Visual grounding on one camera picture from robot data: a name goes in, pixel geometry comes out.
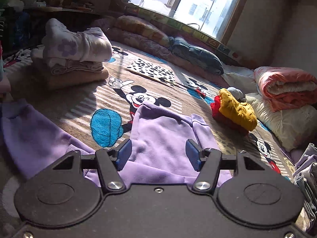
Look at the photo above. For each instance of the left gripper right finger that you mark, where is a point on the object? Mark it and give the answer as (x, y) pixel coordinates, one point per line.
(205, 161)

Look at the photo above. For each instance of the purple hoodie sweatshirt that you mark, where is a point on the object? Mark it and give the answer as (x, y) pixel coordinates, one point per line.
(158, 139)

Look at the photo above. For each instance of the grey plush toy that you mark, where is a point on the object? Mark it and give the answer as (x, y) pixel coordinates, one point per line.
(237, 94)

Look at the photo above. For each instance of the grey white garment pile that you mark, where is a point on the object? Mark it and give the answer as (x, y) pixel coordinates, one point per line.
(305, 179)

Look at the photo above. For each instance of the red folded sweater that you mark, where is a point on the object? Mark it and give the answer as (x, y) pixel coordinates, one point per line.
(226, 122)

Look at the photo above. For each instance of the floral rolled bedding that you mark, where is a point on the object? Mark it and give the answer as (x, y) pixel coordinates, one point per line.
(142, 35)

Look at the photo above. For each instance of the white purple floral garment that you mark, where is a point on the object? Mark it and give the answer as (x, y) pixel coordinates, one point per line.
(89, 45)

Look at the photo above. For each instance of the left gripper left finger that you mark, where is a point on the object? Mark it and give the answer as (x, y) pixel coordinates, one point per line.
(109, 163)

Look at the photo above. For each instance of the beige folded garment stack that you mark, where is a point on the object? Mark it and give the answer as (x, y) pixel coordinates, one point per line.
(71, 73)

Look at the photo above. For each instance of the dark teal folded garment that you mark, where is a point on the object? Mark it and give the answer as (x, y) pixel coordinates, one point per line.
(196, 55)

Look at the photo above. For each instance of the white pillow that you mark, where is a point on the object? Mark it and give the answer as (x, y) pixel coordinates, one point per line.
(291, 127)

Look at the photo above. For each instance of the Mickey Mouse blanket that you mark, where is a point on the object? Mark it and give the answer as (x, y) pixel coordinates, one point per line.
(99, 114)

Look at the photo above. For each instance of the pink orange rolled quilt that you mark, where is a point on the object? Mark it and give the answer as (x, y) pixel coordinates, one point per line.
(285, 88)

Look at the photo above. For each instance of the yellow folded sweater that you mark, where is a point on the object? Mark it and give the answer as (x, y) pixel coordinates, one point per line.
(240, 113)

